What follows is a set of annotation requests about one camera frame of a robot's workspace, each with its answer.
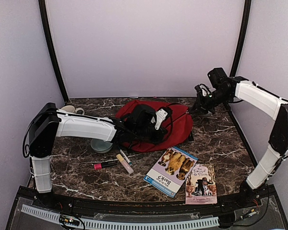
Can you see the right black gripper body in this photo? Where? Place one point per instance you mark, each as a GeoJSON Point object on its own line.
{"type": "Point", "coordinates": [210, 102]}

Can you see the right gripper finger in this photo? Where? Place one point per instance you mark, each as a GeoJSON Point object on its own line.
{"type": "Point", "coordinates": [196, 105]}
{"type": "Point", "coordinates": [197, 112]}

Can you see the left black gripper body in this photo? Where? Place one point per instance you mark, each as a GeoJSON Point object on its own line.
{"type": "Point", "coordinates": [142, 132]}

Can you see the red student backpack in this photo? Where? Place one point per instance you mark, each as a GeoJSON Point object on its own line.
{"type": "Point", "coordinates": [179, 125]}

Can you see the pink Shakespeare book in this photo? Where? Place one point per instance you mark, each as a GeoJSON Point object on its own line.
{"type": "Point", "coordinates": [201, 186]}

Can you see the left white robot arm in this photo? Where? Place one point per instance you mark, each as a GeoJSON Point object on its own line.
{"type": "Point", "coordinates": [52, 122]}

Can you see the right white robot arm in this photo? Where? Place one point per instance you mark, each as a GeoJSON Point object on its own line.
{"type": "Point", "coordinates": [226, 89]}

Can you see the teal capped white marker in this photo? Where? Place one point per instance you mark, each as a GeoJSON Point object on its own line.
{"type": "Point", "coordinates": [125, 156]}

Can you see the pale yellow highlighter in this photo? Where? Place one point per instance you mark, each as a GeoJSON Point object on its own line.
{"type": "Point", "coordinates": [124, 163]}

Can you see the celadon bowl near left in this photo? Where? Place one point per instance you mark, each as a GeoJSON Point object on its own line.
{"type": "Point", "coordinates": [100, 146]}

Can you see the dog cover book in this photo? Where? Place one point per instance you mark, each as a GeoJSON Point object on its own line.
{"type": "Point", "coordinates": [171, 170]}

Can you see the pink black highlighter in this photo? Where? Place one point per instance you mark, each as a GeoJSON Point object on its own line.
{"type": "Point", "coordinates": [102, 165]}

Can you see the cream patterned mug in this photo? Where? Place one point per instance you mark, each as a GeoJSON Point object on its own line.
{"type": "Point", "coordinates": [72, 109]}

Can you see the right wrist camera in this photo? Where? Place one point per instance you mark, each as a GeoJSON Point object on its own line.
{"type": "Point", "coordinates": [217, 75]}

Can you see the right black frame post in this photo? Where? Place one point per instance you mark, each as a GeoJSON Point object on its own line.
{"type": "Point", "coordinates": [241, 38]}

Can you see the black frame post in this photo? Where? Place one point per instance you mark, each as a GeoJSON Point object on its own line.
{"type": "Point", "coordinates": [51, 49]}
{"type": "Point", "coordinates": [241, 38]}

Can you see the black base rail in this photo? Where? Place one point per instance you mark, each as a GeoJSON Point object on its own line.
{"type": "Point", "coordinates": [143, 200]}

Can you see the white slotted cable duct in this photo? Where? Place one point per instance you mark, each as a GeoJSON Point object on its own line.
{"type": "Point", "coordinates": [122, 222]}

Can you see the left black frame post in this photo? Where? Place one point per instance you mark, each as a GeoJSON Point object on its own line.
{"type": "Point", "coordinates": [51, 49]}

